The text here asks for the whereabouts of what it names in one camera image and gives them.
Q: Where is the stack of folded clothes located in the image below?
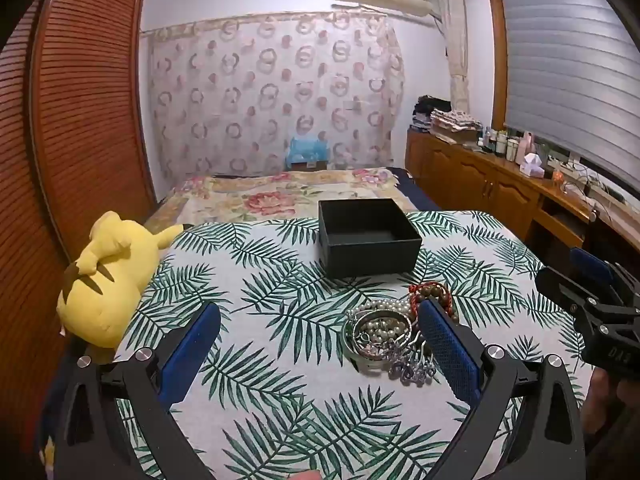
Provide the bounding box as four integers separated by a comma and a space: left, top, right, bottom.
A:
411, 94, 484, 142

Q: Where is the brown bead bracelet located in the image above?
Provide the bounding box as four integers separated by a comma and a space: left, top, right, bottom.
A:
422, 282, 457, 311

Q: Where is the floral blanket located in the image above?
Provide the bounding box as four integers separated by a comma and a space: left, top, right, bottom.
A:
144, 166, 418, 227

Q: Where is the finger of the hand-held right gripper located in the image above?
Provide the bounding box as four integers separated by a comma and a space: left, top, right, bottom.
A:
535, 266, 608, 313
570, 247, 640, 306

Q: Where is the wooden cabinet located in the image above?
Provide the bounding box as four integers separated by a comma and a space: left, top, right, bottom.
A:
404, 127, 640, 266

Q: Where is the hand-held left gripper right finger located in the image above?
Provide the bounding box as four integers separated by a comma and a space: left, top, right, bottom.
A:
417, 297, 586, 480

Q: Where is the white folded paper box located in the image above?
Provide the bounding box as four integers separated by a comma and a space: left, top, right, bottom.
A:
519, 152, 547, 177

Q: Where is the white pearl necklace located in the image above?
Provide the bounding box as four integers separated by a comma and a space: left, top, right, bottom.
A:
346, 297, 418, 358

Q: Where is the black box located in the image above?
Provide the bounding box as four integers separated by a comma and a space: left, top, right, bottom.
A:
318, 198, 423, 279

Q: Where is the ring pattern curtain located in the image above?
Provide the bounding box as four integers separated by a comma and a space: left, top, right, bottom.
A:
146, 11, 406, 192

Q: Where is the row of small bottles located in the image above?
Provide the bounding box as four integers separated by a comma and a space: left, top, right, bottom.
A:
476, 127, 524, 162

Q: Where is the blue plastic bag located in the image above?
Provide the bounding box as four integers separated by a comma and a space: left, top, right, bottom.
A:
286, 135, 332, 172

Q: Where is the red bead bracelet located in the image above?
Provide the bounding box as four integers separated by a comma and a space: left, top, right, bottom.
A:
407, 282, 460, 323

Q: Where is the white lace curtain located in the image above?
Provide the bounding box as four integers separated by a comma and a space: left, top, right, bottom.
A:
434, 0, 472, 112

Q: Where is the person's right hand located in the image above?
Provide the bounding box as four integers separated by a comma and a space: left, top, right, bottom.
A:
585, 367, 640, 436

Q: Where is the grey window blind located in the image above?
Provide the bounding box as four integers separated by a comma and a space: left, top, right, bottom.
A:
501, 0, 640, 196

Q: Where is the silver chain jewelry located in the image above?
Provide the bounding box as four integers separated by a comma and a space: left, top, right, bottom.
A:
385, 337, 438, 387

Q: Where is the navy bed sheet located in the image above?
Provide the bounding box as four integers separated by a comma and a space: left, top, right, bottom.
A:
387, 166, 443, 212

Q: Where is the pale green jade bangle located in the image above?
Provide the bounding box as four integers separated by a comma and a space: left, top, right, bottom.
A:
344, 311, 417, 372

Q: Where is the wooden louvre door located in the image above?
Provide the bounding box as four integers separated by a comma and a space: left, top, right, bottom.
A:
0, 0, 162, 461

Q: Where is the yellow plush toy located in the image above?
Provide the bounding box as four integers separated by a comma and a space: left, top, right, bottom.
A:
55, 211, 183, 350

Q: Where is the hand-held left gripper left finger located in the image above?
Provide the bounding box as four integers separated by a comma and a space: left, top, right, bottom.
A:
47, 301, 223, 480

